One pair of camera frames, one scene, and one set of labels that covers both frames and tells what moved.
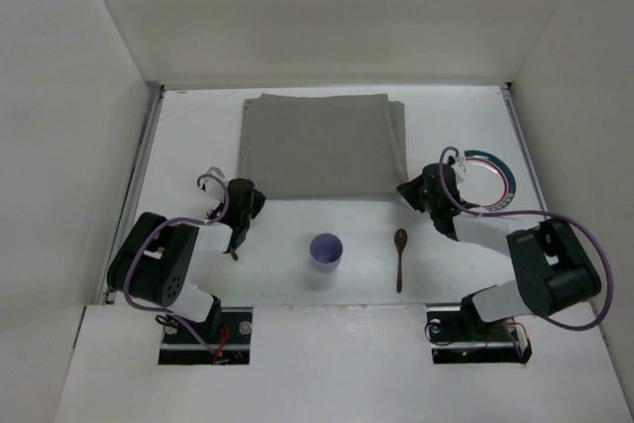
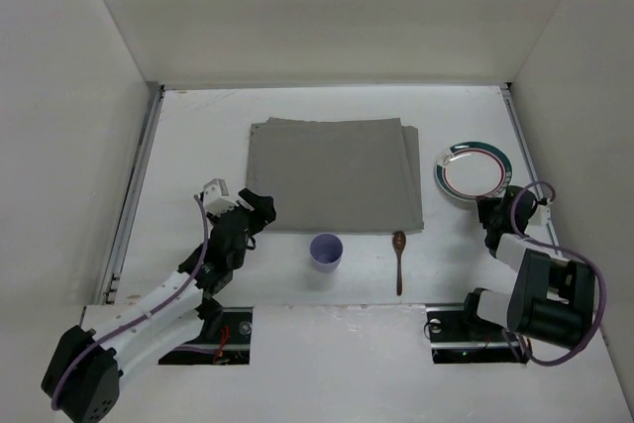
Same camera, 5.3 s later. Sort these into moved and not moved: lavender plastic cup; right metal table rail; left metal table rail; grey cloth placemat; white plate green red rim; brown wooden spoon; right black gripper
Moved: right black gripper; grey cloth placemat; white plate green red rim
Not moved: left metal table rail; right metal table rail; brown wooden spoon; lavender plastic cup
